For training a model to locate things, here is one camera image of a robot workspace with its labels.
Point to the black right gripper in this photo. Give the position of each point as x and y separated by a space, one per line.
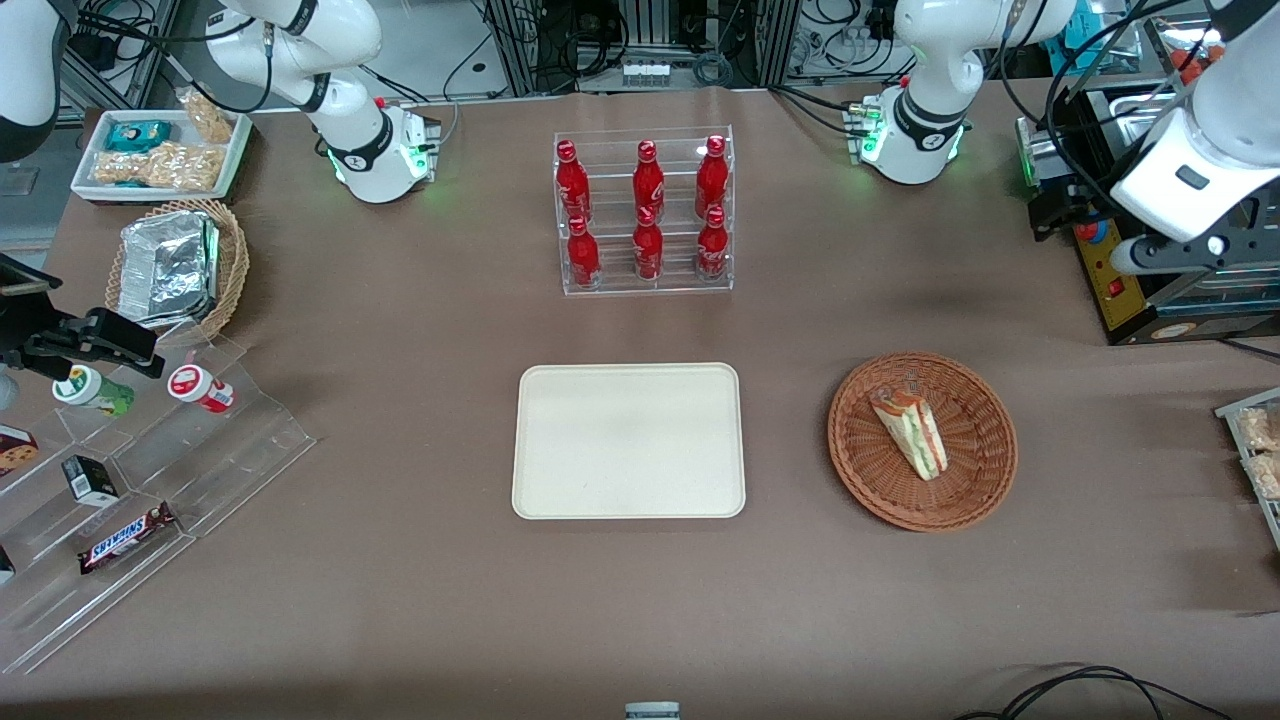
22 322

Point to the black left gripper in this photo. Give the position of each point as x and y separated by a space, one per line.
1062 207

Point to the triangle sandwich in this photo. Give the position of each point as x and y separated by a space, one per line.
915 435

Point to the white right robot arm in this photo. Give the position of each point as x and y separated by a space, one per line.
345 50

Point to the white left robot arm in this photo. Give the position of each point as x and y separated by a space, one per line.
935 60

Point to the light tan wicker basket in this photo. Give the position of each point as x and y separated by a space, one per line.
232 260

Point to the white rectangular snack tray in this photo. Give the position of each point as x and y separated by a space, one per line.
85 165

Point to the brown round wicker basket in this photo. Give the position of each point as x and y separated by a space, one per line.
965 485

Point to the grey edge tray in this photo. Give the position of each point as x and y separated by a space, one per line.
1262 510

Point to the beige rectangular plastic tray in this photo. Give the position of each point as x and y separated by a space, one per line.
600 450

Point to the silver metal box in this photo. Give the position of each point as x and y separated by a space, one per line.
1040 150

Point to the silver foil container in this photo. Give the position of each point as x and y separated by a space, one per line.
165 270

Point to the black food warmer appliance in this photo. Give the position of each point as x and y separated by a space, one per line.
1125 300

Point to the small black carton box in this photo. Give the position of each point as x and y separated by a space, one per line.
90 482

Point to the clear acrylic stepped display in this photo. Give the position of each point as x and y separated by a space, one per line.
230 450

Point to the brown cookie box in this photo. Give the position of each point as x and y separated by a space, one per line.
15 452

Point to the large clear peanut bag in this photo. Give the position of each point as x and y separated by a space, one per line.
160 168

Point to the brown Snickers bar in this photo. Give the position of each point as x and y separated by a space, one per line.
125 540

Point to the red orange food pieces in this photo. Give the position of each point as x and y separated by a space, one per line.
1190 62

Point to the teal snack packet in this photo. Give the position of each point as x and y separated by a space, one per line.
135 135

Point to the small clear snack bag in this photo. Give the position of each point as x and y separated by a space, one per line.
208 118

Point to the clear bagged pastry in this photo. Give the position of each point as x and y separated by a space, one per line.
1268 476
1262 430

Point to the red cola bottle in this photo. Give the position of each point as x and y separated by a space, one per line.
572 185
712 250
584 260
648 250
711 180
648 185

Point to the white power strip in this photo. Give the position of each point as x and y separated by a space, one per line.
645 73

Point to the clear acrylic bottle rack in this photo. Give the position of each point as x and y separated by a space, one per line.
620 285

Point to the grey device edge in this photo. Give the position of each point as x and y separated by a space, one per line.
652 712

